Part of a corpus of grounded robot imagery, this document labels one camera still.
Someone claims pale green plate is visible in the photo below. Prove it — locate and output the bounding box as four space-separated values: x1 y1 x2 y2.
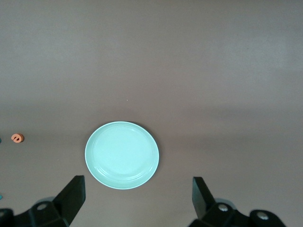
84 121 160 191

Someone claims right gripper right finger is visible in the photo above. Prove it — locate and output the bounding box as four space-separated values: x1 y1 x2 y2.
188 176 288 227

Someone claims orange foam letter e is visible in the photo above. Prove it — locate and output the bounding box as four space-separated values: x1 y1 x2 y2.
11 133 25 144

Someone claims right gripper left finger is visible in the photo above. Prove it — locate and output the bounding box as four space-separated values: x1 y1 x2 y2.
0 175 86 227

